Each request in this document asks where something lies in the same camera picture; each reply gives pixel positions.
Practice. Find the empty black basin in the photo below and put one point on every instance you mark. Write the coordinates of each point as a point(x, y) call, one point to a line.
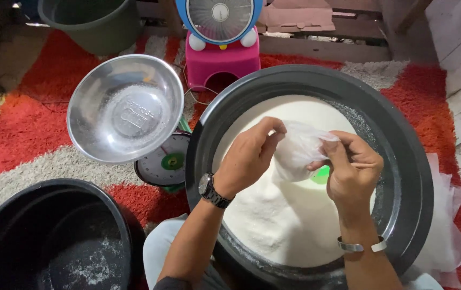
point(53, 241)

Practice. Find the blue desk fan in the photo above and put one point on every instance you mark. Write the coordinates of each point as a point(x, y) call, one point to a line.
point(219, 18)

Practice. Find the green plastic scoop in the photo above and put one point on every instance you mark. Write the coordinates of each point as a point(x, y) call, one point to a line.
point(321, 176)

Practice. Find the large black basin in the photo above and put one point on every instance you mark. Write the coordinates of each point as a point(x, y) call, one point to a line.
point(407, 169)

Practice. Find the person's left hand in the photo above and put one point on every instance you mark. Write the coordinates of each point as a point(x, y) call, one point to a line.
point(242, 161)

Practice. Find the brown cardboard piece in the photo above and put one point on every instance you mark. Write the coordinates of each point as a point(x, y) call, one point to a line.
point(294, 16)

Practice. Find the red and beige rug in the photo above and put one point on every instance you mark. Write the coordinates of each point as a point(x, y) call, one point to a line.
point(33, 121)

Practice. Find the pink plastic stool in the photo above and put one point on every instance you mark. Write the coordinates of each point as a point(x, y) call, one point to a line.
point(222, 62)

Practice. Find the green kitchen scale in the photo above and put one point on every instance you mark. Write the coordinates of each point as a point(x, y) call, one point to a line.
point(166, 165)

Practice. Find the person's right hand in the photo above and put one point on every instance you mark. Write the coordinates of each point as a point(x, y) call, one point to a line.
point(353, 177)

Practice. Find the clear plastic bag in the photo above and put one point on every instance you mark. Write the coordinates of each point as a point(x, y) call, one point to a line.
point(299, 153)

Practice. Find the steel scale bowl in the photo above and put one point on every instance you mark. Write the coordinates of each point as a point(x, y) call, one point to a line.
point(125, 108)

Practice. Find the white sugar heap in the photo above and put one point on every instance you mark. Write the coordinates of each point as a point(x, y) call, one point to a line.
point(278, 225)

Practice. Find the person's light grey trousers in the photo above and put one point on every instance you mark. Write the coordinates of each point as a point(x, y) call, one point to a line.
point(156, 249)

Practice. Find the pile of clear plastic bags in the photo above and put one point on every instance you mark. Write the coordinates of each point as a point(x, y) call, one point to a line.
point(439, 233)

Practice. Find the dark metal wristwatch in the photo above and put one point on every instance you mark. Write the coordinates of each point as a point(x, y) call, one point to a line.
point(210, 191)

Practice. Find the wooden pallet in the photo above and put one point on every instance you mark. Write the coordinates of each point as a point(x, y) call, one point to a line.
point(327, 48)

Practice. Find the green plastic bucket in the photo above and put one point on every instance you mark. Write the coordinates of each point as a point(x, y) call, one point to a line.
point(93, 28)

